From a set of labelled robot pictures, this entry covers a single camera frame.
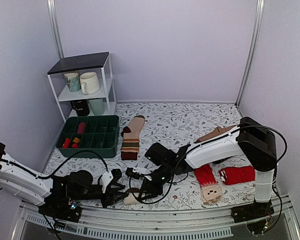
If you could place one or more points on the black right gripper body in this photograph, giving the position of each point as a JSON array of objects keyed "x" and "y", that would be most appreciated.
[{"x": 157, "y": 191}]

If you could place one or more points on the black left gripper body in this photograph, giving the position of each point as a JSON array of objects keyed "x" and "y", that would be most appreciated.
[{"x": 108, "y": 198}]

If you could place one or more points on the cream brown block sock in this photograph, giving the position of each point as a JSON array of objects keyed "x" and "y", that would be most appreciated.
[{"x": 130, "y": 199}]

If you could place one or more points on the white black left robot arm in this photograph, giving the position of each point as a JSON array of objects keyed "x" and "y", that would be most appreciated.
[{"x": 58, "y": 191}]

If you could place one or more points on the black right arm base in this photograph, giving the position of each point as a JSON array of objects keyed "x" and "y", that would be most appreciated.
[{"x": 252, "y": 211}]

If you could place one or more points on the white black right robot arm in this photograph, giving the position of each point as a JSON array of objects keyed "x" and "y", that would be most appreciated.
[{"x": 249, "y": 138}]

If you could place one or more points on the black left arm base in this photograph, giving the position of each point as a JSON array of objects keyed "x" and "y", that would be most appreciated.
[{"x": 61, "y": 211}]

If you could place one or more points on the floral patterned table mat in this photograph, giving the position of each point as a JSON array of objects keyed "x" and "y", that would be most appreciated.
[{"x": 171, "y": 125}]

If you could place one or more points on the striped beige brown sock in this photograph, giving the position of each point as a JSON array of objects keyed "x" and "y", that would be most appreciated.
[{"x": 131, "y": 138}]

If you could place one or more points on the red beige face sock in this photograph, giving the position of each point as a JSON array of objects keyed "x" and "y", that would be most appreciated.
[{"x": 211, "y": 192}]

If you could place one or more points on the green divided organizer tray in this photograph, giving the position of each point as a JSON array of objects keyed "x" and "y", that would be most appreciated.
[{"x": 101, "y": 136}]

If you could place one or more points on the orange black rolled sock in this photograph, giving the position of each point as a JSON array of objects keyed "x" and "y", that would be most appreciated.
[{"x": 75, "y": 143}]

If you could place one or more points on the red rolled sock front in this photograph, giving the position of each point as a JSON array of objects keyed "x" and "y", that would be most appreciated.
[{"x": 66, "y": 143}]

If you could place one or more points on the red rolled sock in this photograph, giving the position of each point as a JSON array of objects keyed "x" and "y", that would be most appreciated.
[
  {"x": 81, "y": 127},
  {"x": 66, "y": 143}
]

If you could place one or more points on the brown argyle sock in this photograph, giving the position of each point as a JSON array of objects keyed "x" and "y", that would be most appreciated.
[{"x": 220, "y": 161}]

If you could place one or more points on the red folded sock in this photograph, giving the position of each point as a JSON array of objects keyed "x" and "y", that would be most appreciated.
[{"x": 237, "y": 175}]

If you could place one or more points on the tan brown cuff sock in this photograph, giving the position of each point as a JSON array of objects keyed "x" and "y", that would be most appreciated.
[{"x": 215, "y": 133}]

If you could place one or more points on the pale green mug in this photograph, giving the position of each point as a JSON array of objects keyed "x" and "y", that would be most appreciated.
[{"x": 97, "y": 106}]

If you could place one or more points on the black mug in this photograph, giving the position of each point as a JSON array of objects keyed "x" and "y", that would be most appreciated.
[{"x": 81, "y": 107}]

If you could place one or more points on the white shelf black top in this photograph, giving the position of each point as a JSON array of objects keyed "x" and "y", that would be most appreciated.
[{"x": 94, "y": 62}]

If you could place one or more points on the cream white mug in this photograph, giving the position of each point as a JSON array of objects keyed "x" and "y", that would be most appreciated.
[{"x": 89, "y": 83}]

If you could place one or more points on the teal patterned mug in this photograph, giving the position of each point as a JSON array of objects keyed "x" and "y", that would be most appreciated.
[{"x": 72, "y": 80}]

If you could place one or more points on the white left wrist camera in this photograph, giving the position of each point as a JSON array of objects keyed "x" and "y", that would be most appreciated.
[{"x": 108, "y": 178}]

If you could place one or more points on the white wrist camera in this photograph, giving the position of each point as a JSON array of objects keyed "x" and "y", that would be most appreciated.
[
  {"x": 137, "y": 172},
  {"x": 108, "y": 178}
]

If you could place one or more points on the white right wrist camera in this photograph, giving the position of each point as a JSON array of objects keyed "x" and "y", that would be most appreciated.
[{"x": 137, "y": 172}]

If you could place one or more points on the aluminium front rail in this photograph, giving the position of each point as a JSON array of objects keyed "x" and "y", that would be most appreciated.
[{"x": 182, "y": 216}]

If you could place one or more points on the right aluminium corner post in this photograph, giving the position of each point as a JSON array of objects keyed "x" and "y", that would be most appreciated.
[{"x": 258, "y": 18}]

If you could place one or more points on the aluminium corner post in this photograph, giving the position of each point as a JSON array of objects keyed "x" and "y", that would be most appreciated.
[
  {"x": 258, "y": 18},
  {"x": 51, "y": 6}
]

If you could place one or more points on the left aluminium corner post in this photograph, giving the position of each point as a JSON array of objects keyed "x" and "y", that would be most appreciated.
[{"x": 51, "y": 6}]

